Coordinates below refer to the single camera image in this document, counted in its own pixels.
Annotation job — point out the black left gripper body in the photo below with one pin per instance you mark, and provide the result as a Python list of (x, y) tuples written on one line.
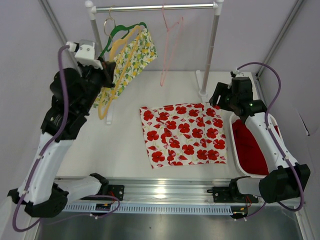
[(94, 77)]

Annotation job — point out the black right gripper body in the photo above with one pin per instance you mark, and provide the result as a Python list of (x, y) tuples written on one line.
[(234, 99)]

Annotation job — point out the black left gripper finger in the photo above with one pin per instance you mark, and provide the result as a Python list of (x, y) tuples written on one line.
[(108, 66), (108, 83)]

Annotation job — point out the lemon print skirt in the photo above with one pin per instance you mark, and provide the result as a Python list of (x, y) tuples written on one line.
[(133, 59)]

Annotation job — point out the red poppy print skirt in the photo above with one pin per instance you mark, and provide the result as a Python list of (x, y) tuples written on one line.
[(184, 134)]

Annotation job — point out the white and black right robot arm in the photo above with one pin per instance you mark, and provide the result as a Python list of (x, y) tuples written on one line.
[(286, 178)]

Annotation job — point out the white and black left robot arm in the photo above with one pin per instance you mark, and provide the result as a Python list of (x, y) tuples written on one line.
[(41, 196)]

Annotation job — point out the pink clothes hanger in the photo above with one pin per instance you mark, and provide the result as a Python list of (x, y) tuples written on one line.
[(173, 34)]

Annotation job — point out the white plastic laundry basket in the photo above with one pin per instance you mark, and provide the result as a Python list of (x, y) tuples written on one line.
[(232, 119)]

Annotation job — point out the red garment in basket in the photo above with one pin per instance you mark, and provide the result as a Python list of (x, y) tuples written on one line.
[(250, 156)]

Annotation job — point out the white and silver clothes rack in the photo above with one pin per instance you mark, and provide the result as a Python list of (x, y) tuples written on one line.
[(112, 38)]

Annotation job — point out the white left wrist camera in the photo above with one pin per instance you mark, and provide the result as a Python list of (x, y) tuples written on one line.
[(85, 53)]

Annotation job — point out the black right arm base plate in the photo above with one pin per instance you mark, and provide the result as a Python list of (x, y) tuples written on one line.
[(227, 194)]

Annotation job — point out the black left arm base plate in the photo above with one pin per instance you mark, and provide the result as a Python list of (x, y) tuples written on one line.
[(113, 190)]

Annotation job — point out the slotted grey cable duct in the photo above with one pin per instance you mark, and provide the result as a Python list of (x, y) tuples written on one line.
[(139, 208)]

